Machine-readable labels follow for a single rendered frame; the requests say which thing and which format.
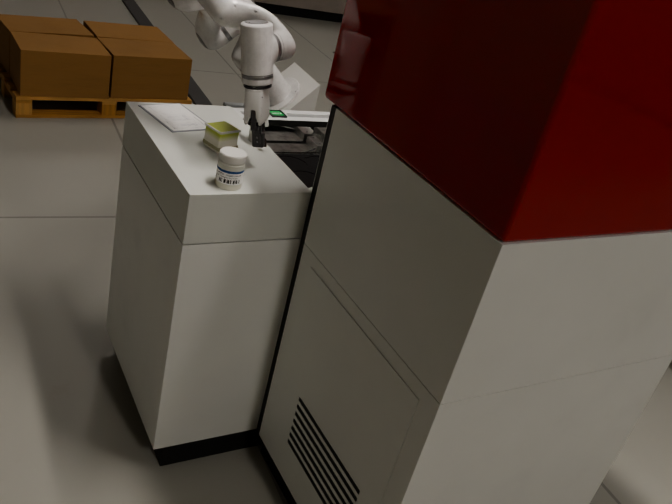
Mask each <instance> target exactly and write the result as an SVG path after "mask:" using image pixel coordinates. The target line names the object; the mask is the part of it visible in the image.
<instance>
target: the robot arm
mask: <svg viewBox="0 0 672 504"><path fill-rule="evenodd" d="M167 1H168V2H169V3H170V4H171V5H172V6H173V7H174V8H176V9H177V10H180V11H183V12H194V11H198V14H197V18H196V22H195V31H196V36H197V37H198V39H199V41H200V42H201V44H202V45H203V46H204V47H205V48H207V49H210V50H217V49H220V48H221V47H223V46H225V45H226V44H227V43H229V42H230V41H231V40H232V39H234V38H235V37H236V36H238V35H239V34H240V37H239V39H238V41H237V43H236V45H235V47H234V49H233V52H232V60H233V62H234V63H235V65H236V66H237V68H238V69H239V70H240V72H241V76H242V83H243V86H244V87H245V88H246V89H245V97H244V124H245V125H247V124H248V123H249V122H250V121H251V131H252V146H253V147H259V148H263V147H264V146H265V132H264V131H265V121H266V120H267V119H268V117H269V113H270V109H273V110H283V109H284V108H286V107H287V106H288V105H290V104H291V103H292V102H293V100H294V99H295V98H296V97H297V95H298V93H299V90H300V85H299V83H298V81H297V80H296V79H294V78H284V77H283V75H282V74H281V72H280V71H279V70H278V68H277V67H276V65H275V64H274V63H275V62H279V61H284V60H288V59H290V58H291V57H292V56H293V55H294V54H295V51H296V45H295V41H294V39H293V37H292V36H291V34H290V33H289V31H288V30H287V29H286V28H285V26H284V25H283V24H282V23H281V22H280V21H279V19H278V18H277V17H276V16H274V15H273V14H272V13H271V12H269V11H268V10H266V9H264V8H262V7H260V6H258V5H256V4H255V2H254V1H253V0H167Z"/></svg>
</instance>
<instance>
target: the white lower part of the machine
mask: <svg viewBox="0 0 672 504"><path fill-rule="evenodd" d="M671 361H672V355H668V356H664V357H659V358H654V359H650V360H645V361H640V362H636V363H631V364H626V365H622V366H617V367H612V368H608V369H603V370H598V371H594V372H589V373H584V374H580V375H575V376H570V377H566V378H561V379H556V380H552V381H547V382H542V383H538V384H533V385H528V386H524V387H519V388H514V389H510V390H505V391H500V392H496V393H491V394H486V395H482V396H477V397H472V398H468V399H463V400H458V401H454V402H449V403H444V404H439V402H438V401H437V400H436V399H435V398H434V396H433V395H432V394H431V393H430V392H429V390H428V389H427V388H426V387H425V386H424V384H423V383H422V382H421V381H420V380H419V379H418V377H417V376H416V375H415V374H414V373H413V371H412V370H411V369H410V368H409V367H408V365H407V364H406V363H405V362H404V361H403V359H402V358H401V357H400V356H399V355H398V353H397V352H396V351H395V350H394V349H393V347H392V346H391V345H390V344H389V343H388V342H387V340H386V339H385V338H384V337H383V336H382V334H381V333H380V332H379V331H378V330H377V328H376V327H375V326H374V325H373V324H372V322H371V321H370V320H369V319H368V318H367V316H366V315H365V314H364V313H363V312H362V310H361V309H360V308H359V307H358V306H357V304H356V303H355V302H354V301H353V300H352V299H351V297H350V296H349V295H348V294H347V293H346V291H345V290H344V289H343V288H342V287H341V285H340V284H339V283H338V282H337V281H336V279H335V278H334V277H333V276H332V275H331V273H330V272H329V271H328V270H327V269H326V267H325V266H324V265H323V264H322V263H321V262H320V260H319V259H318V258H317V257H316V256H315V254H314V253H313V252H312V251H311V250H310V248H309V247H308V246H307V245H306V244H305V242H303V241H302V239H300V243H299V248H298V252H297V256H296V260H295V265H294V269H293V273H292V278H291V282H290V286H289V290H288V295H287V299H286V303H285V308H284V312H283V316H282V320H281V325H280V329H279V333H278V337H277V342H276V346H275V350H274V355H273V359H272V363H271V367H270V372H269V376H268V380H267V385H266V389H265V393H264V397H263V402H262V406H261V410H260V415H259V419H258V423H257V427H256V431H257V432H258V434H259V436H260V437H261V439H262V441H263V444H262V448H261V454H262V456H263V457H264V459H265V461H266V463H267V465H268V467H269V469H270V470H271V472H272V474H273V476H274V478H275V480H276V482H277V483H278V485H279V487H280V489H281V491H282V493H283V495H284V497H285V498H286V500H287V502H288V504H590V502H591V500H592V498H593V497H594V495H595V493H596V492H597V490H598V488H599V486H600V485H601V483H602V481H603V479H604V478H605V476H606V474H607V472H608V471H609V469H610V467H611V465H612V464H613V462H614V460H615V458H616V457H617V455H618V453H619V451H620V450H621V448H622V446H623V444H624V443H625V441H626V439H627V437H628V436H629V434H630V432H631V431H632V429H633V427H634V425H635V424H636V422H637V420H638V418H639V417H640V415H641V413H642V411H643V410H644V408H645V406H646V404H647V403H648V401H649V399H650V397H651V396H652V394H653V392H654V390H655V389H656V387H657V385H658V383H659V382H660V380H661V378H662V376H663V375H664V373H665V371H666V369H667V368H668V366H669V364H670V363H671Z"/></svg>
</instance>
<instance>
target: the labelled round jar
mask: <svg viewBox="0 0 672 504"><path fill-rule="evenodd" d="M246 158H247V153H246V152H245V151H244V150H242V149H239V148H236V147H223V148H221V149H220V152H219V159H218V164H217V170H216V176H215V184H216V185H217V186H218V187H219V188H221V189H224V190H229V191H235V190H238V189H240V188H241V185H242V181H243V175H244V169H245V162H246Z"/></svg>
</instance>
